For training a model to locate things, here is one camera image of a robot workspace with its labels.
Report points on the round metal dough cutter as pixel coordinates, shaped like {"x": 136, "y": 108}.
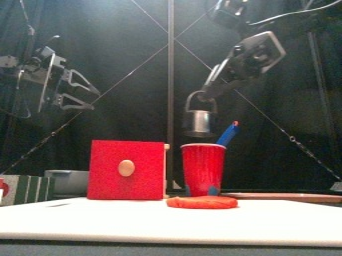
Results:
{"x": 198, "y": 121}

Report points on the white cutting board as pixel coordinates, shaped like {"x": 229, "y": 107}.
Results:
{"x": 168, "y": 221}

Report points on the red drawer box wooden knob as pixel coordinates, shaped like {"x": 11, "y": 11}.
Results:
{"x": 126, "y": 170}

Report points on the vertical metal frame post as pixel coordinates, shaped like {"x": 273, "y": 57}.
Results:
{"x": 170, "y": 83}

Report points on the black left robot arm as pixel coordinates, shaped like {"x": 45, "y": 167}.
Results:
{"x": 13, "y": 71}

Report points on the blue tool with red tip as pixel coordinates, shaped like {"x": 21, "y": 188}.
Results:
{"x": 227, "y": 134}

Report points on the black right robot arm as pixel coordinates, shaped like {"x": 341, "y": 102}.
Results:
{"x": 227, "y": 13}

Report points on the green white striped box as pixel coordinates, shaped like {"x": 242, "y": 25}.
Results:
{"x": 27, "y": 190}

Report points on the gray bowl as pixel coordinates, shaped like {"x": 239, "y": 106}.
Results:
{"x": 68, "y": 181}

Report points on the red plastic cup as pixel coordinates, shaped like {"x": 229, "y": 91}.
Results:
{"x": 202, "y": 168}

